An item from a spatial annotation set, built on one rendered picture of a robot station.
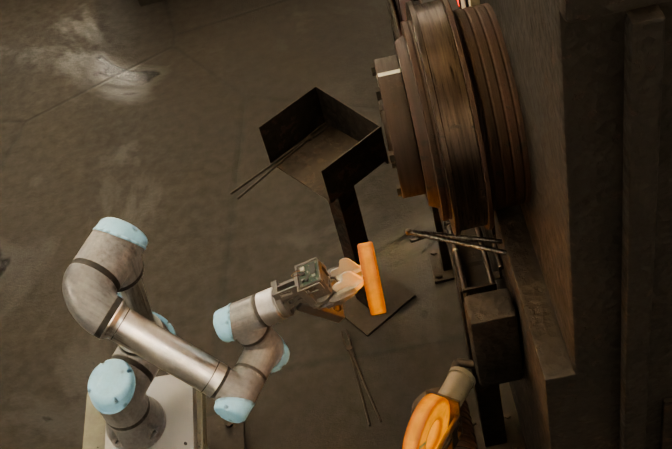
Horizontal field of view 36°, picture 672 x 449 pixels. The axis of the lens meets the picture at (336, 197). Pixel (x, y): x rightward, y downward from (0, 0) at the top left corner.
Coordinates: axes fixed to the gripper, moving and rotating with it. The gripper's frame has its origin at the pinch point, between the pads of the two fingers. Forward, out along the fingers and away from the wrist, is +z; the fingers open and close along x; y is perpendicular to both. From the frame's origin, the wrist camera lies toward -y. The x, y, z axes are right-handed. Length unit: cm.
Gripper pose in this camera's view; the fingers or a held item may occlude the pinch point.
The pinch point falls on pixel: (370, 272)
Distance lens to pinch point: 216.8
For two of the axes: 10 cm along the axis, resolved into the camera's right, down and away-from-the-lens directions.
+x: -1.1, -7.2, 6.8
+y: -4.5, -5.8, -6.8
